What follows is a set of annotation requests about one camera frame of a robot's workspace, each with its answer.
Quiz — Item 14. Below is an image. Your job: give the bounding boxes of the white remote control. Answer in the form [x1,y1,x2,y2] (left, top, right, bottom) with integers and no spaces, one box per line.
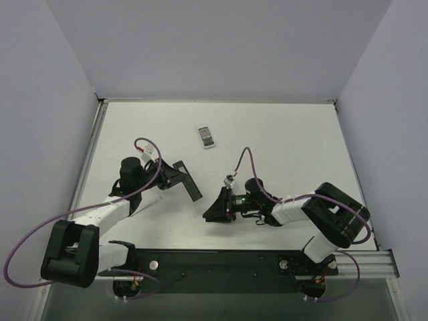
[196,124,216,150]

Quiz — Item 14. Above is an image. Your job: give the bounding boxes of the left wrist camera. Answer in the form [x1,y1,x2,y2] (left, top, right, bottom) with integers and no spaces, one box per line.
[141,143,157,164]

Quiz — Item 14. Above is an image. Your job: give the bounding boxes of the aluminium frame rail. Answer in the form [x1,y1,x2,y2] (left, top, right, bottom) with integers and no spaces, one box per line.
[70,99,110,211]

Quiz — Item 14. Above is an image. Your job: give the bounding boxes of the black remote control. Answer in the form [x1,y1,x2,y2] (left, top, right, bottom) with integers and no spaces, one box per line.
[173,160,203,202]

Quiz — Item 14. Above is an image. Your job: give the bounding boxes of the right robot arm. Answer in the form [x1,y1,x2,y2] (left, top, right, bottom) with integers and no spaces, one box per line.
[203,176,370,265]

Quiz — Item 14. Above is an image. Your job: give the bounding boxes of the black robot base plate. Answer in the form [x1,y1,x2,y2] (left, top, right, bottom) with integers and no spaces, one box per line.
[101,249,338,294]

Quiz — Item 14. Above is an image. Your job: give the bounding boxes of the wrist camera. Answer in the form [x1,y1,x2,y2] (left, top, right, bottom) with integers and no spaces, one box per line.
[223,174,237,189]
[141,143,157,164]

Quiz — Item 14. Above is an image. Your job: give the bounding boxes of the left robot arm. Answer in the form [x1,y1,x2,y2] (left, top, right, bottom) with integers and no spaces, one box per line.
[40,156,202,288]

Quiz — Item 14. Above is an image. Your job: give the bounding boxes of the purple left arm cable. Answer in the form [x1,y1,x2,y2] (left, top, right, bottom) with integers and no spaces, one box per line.
[5,137,165,300]

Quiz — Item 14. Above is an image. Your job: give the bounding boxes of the clear test screwdriver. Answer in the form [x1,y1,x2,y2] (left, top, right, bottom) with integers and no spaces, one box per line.
[131,197,163,217]

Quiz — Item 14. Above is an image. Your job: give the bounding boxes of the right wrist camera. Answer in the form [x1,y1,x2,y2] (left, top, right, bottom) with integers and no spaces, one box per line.
[223,174,237,189]

